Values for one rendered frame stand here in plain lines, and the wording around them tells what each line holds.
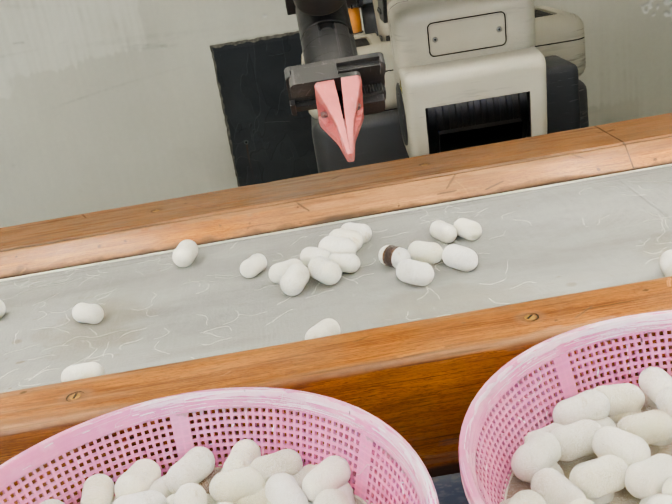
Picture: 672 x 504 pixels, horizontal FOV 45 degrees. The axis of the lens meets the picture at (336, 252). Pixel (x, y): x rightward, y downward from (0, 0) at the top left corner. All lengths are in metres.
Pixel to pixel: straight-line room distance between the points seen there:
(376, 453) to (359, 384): 0.08
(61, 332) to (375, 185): 0.35
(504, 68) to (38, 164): 1.95
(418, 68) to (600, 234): 0.63
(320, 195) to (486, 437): 0.46
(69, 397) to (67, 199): 2.39
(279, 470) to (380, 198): 0.44
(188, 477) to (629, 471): 0.24
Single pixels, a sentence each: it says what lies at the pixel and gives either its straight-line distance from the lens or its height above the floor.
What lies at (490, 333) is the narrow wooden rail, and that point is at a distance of 0.54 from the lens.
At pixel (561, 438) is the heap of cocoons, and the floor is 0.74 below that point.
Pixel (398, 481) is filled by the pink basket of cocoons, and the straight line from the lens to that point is 0.44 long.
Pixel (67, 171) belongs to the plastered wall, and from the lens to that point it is 2.91.
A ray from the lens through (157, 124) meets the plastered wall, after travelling 2.81.
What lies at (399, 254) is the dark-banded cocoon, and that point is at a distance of 0.71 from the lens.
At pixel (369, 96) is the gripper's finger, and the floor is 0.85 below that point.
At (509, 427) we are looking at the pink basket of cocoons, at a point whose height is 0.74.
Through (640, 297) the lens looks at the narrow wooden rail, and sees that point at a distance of 0.58.
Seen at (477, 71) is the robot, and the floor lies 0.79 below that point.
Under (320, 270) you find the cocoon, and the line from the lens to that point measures 0.69.
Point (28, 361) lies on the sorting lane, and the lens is 0.71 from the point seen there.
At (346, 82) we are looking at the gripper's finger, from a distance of 0.83.
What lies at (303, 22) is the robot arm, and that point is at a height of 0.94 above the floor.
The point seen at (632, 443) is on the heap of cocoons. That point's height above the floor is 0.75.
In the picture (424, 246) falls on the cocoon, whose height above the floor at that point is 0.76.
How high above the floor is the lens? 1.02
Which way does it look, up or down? 21 degrees down
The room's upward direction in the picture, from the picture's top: 10 degrees counter-clockwise
